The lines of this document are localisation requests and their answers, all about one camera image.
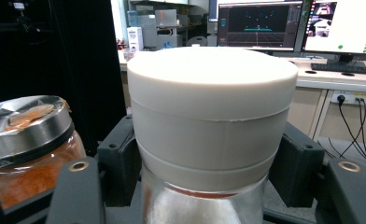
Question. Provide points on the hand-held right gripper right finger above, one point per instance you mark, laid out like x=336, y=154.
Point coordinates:
x=299, y=168

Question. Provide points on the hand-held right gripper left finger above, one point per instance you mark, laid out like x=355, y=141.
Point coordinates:
x=78, y=193

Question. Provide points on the spice jar with metal lid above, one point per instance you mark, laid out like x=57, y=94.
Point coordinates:
x=25, y=130

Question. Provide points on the white lidded jar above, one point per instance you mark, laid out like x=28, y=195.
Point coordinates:
x=212, y=109

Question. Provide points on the beige wooden desk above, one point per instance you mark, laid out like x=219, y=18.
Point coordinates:
x=327, y=81

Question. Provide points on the black keyboard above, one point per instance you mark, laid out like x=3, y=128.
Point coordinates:
x=343, y=68

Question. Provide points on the black curtain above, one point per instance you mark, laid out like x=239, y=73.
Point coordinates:
x=78, y=62

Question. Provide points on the monitor with white screen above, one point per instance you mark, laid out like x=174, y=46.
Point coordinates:
x=349, y=28

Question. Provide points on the monitor with dark screen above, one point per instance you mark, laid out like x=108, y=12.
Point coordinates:
x=259, y=25

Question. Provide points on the grey chair back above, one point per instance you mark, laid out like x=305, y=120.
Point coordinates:
x=196, y=41

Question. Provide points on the white carton box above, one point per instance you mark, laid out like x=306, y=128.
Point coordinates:
x=135, y=39

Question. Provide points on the translucent storage box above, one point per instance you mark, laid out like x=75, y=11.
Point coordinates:
x=166, y=21

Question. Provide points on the white wall power outlet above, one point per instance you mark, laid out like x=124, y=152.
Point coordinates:
x=349, y=97

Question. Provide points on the camera on stand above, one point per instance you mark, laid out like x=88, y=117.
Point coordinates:
x=18, y=6

